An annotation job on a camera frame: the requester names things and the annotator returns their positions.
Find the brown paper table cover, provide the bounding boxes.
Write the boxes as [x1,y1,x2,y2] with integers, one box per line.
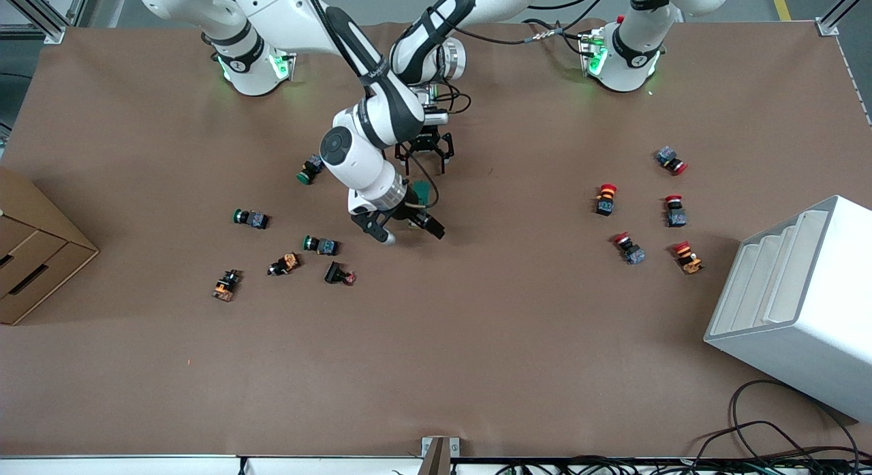
[0,20,872,459]

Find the red emergency button orange block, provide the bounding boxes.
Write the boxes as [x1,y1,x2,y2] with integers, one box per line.
[672,241,705,275]
[594,183,619,217]

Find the brown cardboard box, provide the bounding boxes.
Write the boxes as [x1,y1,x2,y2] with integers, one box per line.
[0,165,100,326]

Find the white tiered rack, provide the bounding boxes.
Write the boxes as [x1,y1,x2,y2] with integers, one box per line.
[704,195,872,423]

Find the black arm base cable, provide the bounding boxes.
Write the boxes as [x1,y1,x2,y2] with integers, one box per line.
[521,15,588,57]

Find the metal bracket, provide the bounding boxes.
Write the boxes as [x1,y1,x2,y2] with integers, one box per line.
[417,436,461,475]

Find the white table edge rail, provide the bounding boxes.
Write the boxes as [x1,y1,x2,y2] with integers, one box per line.
[0,455,682,475]

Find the black cable loop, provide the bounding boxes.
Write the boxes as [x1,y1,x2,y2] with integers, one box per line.
[730,380,862,462]

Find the aluminium frame profile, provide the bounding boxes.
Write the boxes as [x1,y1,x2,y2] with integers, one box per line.
[0,0,93,45]
[816,0,872,38]

